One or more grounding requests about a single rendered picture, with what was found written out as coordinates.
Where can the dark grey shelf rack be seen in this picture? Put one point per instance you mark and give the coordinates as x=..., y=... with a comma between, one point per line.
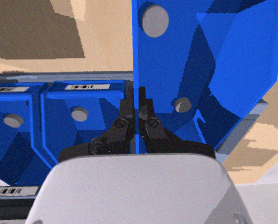
x=222, y=151

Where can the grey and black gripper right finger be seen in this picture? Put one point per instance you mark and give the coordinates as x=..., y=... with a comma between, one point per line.
x=158, y=139

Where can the blue bin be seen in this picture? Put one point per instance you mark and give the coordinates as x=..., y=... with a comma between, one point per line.
x=101, y=98
x=220, y=54
x=23, y=159

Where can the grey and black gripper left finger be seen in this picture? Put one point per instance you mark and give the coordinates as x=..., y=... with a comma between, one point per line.
x=115, y=140

